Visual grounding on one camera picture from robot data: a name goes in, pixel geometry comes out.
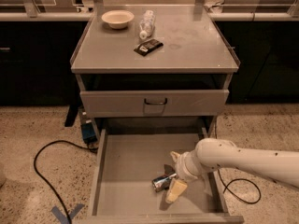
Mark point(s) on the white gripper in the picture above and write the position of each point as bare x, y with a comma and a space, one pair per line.
183, 168

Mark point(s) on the silver blue redbull can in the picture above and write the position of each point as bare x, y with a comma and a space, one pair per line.
162, 182

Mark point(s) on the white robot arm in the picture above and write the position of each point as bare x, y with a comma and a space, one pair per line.
210, 154

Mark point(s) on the open grey middle drawer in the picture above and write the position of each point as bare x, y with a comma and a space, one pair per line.
122, 191

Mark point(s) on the grey top drawer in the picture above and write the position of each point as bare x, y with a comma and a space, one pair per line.
117, 104

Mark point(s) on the grey drawer cabinet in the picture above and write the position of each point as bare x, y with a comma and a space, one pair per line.
194, 57

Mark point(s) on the dark counter cabinet right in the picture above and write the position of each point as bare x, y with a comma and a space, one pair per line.
268, 51

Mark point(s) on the dark counter cabinet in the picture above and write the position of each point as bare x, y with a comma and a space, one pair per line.
268, 51
35, 62

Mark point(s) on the dark counter cabinet left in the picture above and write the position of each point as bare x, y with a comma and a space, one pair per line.
35, 62

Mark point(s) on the blue power adapter box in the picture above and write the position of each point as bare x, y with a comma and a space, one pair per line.
88, 133

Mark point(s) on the blue tape cross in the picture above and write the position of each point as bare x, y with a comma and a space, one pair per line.
64, 216

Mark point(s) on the black snack packet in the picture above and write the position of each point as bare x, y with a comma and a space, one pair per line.
147, 47

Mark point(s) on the clear plastic water bottle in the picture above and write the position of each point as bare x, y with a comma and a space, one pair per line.
147, 24

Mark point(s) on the white bowl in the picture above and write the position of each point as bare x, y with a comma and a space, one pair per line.
117, 19

